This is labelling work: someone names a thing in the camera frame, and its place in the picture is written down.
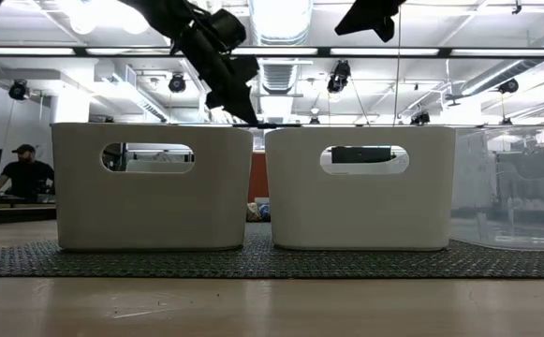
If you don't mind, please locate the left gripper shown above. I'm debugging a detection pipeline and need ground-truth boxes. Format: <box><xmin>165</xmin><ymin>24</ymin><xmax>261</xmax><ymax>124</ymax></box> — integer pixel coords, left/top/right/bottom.
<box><xmin>177</xmin><ymin>35</ymin><xmax>259</xmax><ymax>125</ymax></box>

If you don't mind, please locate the thin dark horizontal rail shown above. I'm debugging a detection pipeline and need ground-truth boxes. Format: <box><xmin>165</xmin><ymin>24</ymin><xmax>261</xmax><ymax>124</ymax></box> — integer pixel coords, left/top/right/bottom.
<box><xmin>49</xmin><ymin>121</ymin><xmax>544</xmax><ymax>130</ymax></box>

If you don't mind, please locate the clear plastic bin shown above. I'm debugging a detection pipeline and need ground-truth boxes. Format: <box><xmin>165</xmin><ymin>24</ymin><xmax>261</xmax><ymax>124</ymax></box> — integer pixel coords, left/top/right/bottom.
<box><xmin>448</xmin><ymin>125</ymin><xmax>544</xmax><ymax>252</ymax></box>

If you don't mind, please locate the dark woven placemat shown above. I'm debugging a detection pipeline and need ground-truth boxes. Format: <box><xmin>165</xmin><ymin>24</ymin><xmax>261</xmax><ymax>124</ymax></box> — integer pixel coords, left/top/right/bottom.
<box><xmin>0</xmin><ymin>222</ymin><xmax>544</xmax><ymax>280</ymax></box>

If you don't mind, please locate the dark low workbench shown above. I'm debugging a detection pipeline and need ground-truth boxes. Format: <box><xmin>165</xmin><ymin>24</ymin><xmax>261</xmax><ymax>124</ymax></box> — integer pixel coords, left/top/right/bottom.
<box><xmin>0</xmin><ymin>200</ymin><xmax>58</xmax><ymax>227</ymax></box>

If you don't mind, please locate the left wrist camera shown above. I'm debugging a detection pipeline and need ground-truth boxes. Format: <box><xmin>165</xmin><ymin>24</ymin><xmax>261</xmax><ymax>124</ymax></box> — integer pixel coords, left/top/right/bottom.
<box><xmin>208</xmin><ymin>7</ymin><xmax>248</xmax><ymax>50</ymax></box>

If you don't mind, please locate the white plastic bin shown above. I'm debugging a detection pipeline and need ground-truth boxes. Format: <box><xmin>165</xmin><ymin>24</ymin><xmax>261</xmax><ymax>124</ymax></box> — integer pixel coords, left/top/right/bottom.
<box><xmin>264</xmin><ymin>125</ymin><xmax>458</xmax><ymax>252</ymax></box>

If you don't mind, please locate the person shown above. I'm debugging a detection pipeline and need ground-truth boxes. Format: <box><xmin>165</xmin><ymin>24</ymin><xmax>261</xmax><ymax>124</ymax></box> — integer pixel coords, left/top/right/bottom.
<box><xmin>247</xmin><ymin>152</ymin><xmax>269</xmax><ymax>203</ymax></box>
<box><xmin>0</xmin><ymin>143</ymin><xmax>56</xmax><ymax>198</ymax></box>

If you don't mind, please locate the round silver air duct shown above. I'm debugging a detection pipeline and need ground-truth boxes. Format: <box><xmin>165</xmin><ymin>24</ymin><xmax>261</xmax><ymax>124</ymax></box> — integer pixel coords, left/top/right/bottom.
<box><xmin>247</xmin><ymin>0</ymin><xmax>315</xmax><ymax>47</ymax></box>

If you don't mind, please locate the frosted translucent plastic bin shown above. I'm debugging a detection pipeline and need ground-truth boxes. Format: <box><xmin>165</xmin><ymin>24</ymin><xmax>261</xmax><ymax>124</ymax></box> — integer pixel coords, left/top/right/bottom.
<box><xmin>51</xmin><ymin>122</ymin><xmax>255</xmax><ymax>252</ymax></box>

